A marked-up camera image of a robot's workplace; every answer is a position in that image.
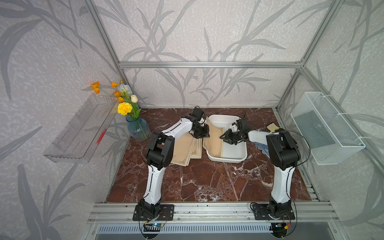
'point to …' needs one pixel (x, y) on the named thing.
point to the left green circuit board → (155, 227)
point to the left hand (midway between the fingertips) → (210, 135)
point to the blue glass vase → (138, 128)
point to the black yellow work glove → (273, 127)
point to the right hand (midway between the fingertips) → (221, 137)
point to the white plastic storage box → (231, 153)
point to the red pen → (101, 136)
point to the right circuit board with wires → (279, 229)
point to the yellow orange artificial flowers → (127, 106)
